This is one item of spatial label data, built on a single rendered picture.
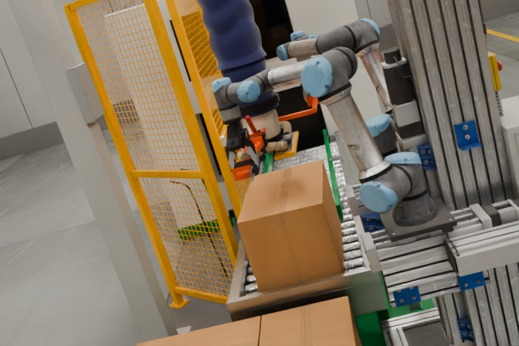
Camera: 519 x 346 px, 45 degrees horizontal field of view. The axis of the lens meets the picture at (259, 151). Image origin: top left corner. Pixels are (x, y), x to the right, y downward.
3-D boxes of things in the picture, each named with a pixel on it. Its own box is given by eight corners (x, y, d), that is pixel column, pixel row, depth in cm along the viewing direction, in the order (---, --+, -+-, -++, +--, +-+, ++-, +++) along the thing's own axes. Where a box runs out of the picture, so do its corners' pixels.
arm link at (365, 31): (389, 145, 264) (332, 32, 268) (415, 133, 270) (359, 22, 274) (405, 138, 253) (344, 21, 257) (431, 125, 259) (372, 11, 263)
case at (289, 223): (271, 241, 347) (251, 176, 336) (340, 225, 339) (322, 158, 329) (261, 299, 290) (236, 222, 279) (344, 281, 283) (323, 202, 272)
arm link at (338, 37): (335, 59, 254) (279, 66, 298) (356, 52, 258) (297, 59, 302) (327, 32, 251) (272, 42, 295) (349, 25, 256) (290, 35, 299)
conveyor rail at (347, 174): (340, 154, 502) (334, 131, 497) (346, 151, 502) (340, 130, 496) (375, 306, 282) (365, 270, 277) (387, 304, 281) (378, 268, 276)
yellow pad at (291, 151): (279, 138, 314) (277, 129, 313) (299, 133, 312) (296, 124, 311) (274, 161, 282) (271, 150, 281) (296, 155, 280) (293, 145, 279)
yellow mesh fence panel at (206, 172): (168, 306, 428) (55, 8, 371) (179, 298, 434) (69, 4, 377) (259, 329, 368) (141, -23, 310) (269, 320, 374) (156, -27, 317)
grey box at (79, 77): (96, 115, 349) (77, 64, 341) (106, 113, 348) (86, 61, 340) (86, 124, 330) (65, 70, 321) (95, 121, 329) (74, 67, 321)
